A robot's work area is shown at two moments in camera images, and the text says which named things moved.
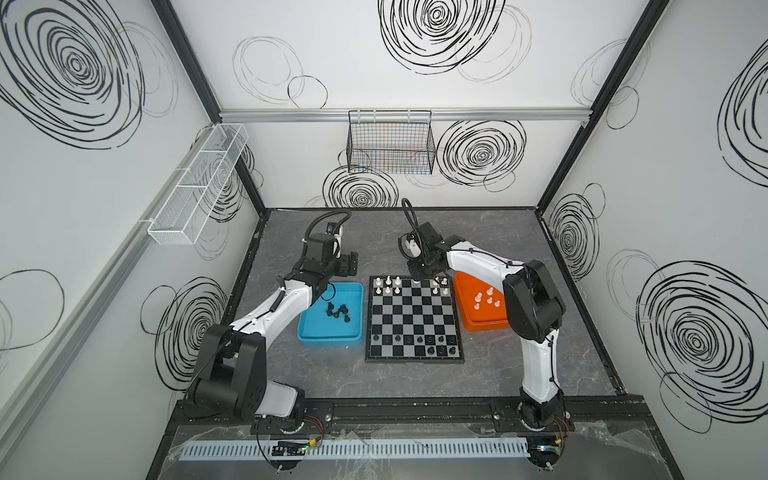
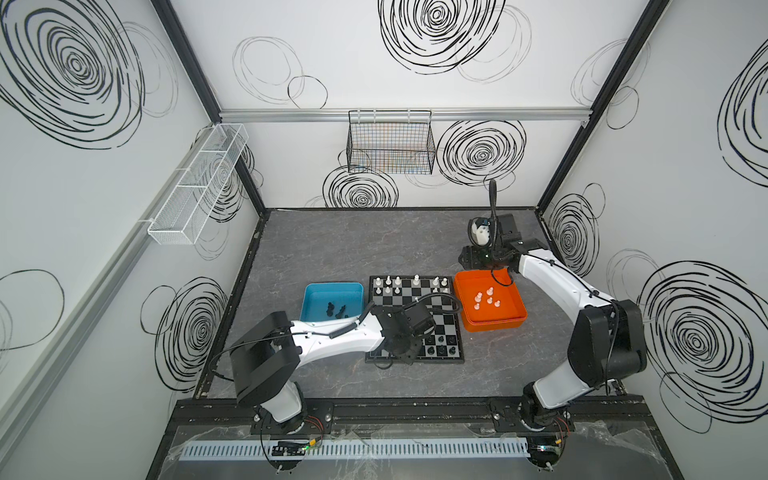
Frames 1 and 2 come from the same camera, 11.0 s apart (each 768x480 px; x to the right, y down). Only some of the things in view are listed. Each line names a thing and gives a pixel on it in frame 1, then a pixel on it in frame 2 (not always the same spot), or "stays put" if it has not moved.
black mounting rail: (631, 417) stays put
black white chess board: (411, 321) stays put
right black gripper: (423, 268) to (494, 218)
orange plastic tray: (482, 308) stays put
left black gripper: (346, 264) to (405, 346)
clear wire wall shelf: (184, 216) stays put
